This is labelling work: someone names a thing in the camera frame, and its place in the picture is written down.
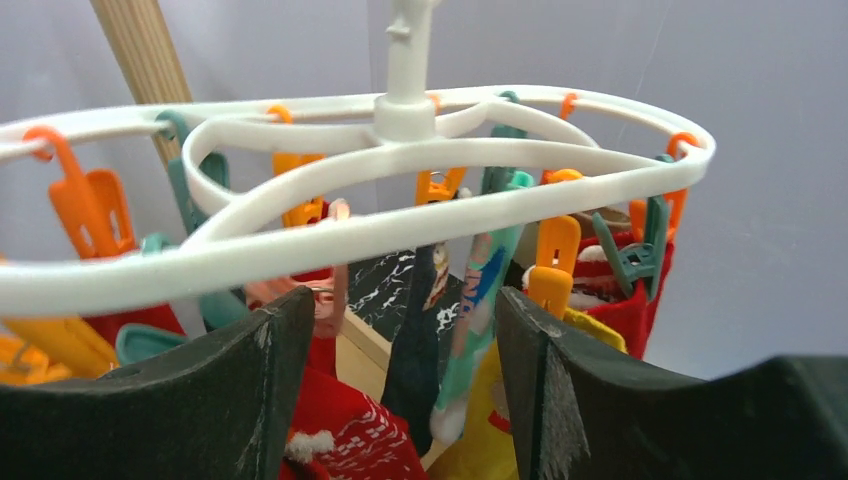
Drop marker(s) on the yellow hanging sock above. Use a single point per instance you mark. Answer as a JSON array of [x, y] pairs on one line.
[[485, 448]]

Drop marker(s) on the wooden clothes rack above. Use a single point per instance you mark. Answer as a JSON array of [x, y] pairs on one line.
[[141, 43]]

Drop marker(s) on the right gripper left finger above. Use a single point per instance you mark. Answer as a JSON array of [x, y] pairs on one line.
[[218, 407]]

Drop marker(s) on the red santa hanging sock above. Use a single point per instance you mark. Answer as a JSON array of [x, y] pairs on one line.
[[339, 432]]

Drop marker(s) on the teal hanging sock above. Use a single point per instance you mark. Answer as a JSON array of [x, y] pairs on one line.
[[473, 332]]

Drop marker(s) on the navy hanging sock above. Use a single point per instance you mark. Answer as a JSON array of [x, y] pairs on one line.
[[412, 385]]

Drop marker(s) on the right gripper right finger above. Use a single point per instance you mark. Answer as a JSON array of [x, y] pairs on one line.
[[581, 409]]

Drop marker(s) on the long red hanging sock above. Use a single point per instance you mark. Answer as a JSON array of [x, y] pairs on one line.
[[159, 316]]

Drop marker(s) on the white sock hanger with clips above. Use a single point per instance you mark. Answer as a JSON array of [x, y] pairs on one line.
[[55, 58]]

